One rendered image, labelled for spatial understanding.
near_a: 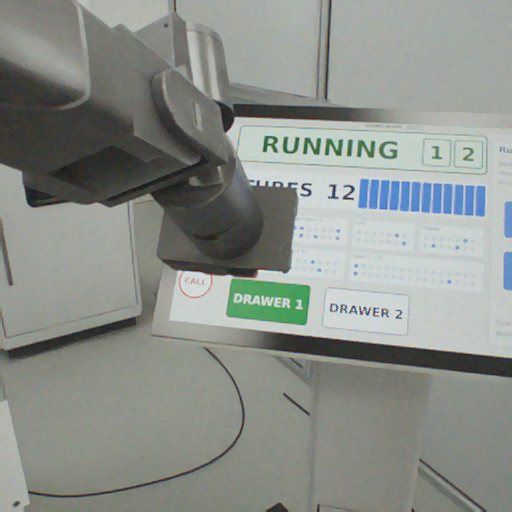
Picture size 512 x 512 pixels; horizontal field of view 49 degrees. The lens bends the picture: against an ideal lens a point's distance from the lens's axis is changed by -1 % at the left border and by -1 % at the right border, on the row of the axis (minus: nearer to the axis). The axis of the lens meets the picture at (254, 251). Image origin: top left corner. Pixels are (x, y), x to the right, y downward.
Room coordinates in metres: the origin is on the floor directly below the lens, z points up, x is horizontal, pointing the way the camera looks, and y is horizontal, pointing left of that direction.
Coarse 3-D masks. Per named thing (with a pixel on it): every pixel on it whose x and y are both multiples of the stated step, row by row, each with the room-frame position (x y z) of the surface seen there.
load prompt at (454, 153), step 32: (256, 128) 0.72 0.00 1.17; (288, 128) 0.71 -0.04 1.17; (320, 128) 0.71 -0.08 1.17; (256, 160) 0.69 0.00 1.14; (288, 160) 0.68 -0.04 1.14; (320, 160) 0.68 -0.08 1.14; (352, 160) 0.67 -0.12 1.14; (384, 160) 0.66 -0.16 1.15; (416, 160) 0.66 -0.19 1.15; (448, 160) 0.65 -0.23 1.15; (480, 160) 0.65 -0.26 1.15
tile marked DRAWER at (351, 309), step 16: (336, 288) 0.57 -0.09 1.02; (352, 288) 0.57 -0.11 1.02; (336, 304) 0.56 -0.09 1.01; (352, 304) 0.56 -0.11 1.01; (368, 304) 0.55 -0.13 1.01; (384, 304) 0.55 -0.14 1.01; (400, 304) 0.55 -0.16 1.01; (336, 320) 0.55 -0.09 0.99; (352, 320) 0.55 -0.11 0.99; (368, 320) 0.54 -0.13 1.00; (384, 320) 0.54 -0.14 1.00; (400, 320) 0.54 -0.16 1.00; (400, 336) 0.53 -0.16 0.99
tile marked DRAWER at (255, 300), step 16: (240, 288) 0.59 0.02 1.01; (256, 288) 0.58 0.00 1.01; (272, 288) 0.58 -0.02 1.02; (288, 288) 0.58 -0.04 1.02; (304, 288) 0.58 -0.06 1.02; (240, 304) 0.58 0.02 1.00; (256, 304) 0.57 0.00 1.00; (272, 304) 0.57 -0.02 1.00; (288, 304) 0.57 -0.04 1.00; (304, 304) 0.56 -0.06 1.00; (256, 320) 0.56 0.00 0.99; (272, 320) 0.56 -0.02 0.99; (288, 320) 0.56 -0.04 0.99; (304, 320) 0.55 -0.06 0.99
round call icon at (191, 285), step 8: (184, 272) 0.61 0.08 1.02; (192, 272) 0.61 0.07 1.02; (184, 280) 0.60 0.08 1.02; (192, 280) 0.60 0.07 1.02; (200, 280) 0.60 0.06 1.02; (208, 280) 0.60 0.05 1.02; (176, 288) 0.60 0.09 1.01; (184, 288) 0.60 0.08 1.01; (192, 288) 0.60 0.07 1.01; (200, 288) 0.59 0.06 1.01; (208, 288) 0.59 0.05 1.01; (176, 296) 0.59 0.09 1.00; (184, 296) 0.59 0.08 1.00; (192, 296) 0.59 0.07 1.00; (200, 296) 0.59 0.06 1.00; (208, 296) 0.59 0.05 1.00
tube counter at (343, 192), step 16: (336, 176) 0.66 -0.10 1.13; (352, 176) 0.66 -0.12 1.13; (368, 176) 0.65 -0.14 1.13; (336, 192) 0.65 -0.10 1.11; (352, 192) 0.64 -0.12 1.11; (368, 192) 0.64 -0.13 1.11; (384, 192) 0.64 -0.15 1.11; (400, 192) 0.63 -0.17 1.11; (416, 192) 0.63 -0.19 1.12; (432, 192) 0.63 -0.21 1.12; (448, 192) 0.63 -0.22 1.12; (464, 192) 0.62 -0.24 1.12; (480, 192) 0.62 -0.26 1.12; (336, 208) 0.63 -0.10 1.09; (352, 208) 0.63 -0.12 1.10; (368, 208) 0.63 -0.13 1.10; (384, 208) 0.62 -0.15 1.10; (400, 208) 0.62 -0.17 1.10; (416, 208) 0.62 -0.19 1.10; (432, 208) 0.62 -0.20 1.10; (448, 208) 0.61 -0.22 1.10; (464, 208) 0.61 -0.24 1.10; (480, 208) 0.61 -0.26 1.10
